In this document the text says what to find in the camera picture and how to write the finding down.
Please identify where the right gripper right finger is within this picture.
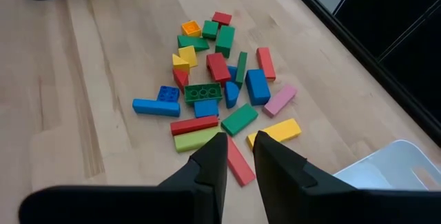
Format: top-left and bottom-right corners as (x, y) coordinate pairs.
(252, 130), (441, 224)

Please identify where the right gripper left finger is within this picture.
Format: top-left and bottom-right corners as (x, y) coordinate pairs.
(19, 132), (229, 224)

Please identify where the yellow long block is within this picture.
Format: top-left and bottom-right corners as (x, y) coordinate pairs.
(246, 118), (302, 150)

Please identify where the blue long block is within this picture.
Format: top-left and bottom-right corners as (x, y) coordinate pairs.
(132, 98), (181, 118)

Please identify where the yellow triangular prism block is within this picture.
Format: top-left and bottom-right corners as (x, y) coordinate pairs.
(177, 45), (199, 69)
(172, 53), (191, 74)

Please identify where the red long block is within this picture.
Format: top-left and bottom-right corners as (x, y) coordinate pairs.
(170, 114), (220, 136)
(256, 47), (277, 82)
(225, 136), (256, 187)

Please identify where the red arch block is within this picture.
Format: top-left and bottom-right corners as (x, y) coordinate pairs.
(205, 52), (232, 88)

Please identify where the green wedge block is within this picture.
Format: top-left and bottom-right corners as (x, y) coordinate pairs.
(176, 34), (210, 52)

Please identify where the orange Duplo brick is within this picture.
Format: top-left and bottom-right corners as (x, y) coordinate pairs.
(181, 19), (203, 38)

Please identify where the small green cube block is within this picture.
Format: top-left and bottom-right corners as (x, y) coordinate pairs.
(201, 19), (220, 41)

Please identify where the small red cube block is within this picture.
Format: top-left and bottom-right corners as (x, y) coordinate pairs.
(211, 11), (233, 27)

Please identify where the light green long block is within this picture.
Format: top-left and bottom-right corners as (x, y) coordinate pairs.
(173, 125), (223, 154)

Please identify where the white plastic storage bin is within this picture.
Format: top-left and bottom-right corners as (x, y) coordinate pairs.
(332, 139), (441, 192)

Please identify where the pink long block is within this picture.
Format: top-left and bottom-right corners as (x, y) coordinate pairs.
(263, 83), (298, 119)

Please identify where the flat green block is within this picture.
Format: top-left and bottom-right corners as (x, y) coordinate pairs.
(220, 103), (259, 137)

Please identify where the blue square block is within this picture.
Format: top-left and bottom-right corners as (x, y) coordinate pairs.
(193, 99), (220, 119)

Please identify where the blue four-stud Duplo brick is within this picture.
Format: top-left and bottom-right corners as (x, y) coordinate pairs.
(156, 85), (181, 103)

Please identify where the green eight-stud Duplo brick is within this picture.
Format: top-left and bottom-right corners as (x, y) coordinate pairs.
(183, 82), (223, 106)

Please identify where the red triangular prism block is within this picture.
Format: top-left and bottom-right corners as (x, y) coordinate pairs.
(172, 68), (190, 94)

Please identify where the blue half-cylinder block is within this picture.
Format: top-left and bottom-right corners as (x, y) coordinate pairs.
(224, 81), (240, 110)

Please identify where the small blue block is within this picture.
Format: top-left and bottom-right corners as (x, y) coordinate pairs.
(227, 65), (238, 83)

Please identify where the black folding partition screen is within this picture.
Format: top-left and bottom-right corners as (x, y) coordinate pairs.
(332, 0), (441, 121)

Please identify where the black table frame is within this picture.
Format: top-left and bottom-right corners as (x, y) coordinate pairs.
(278, 0), (441, 147)

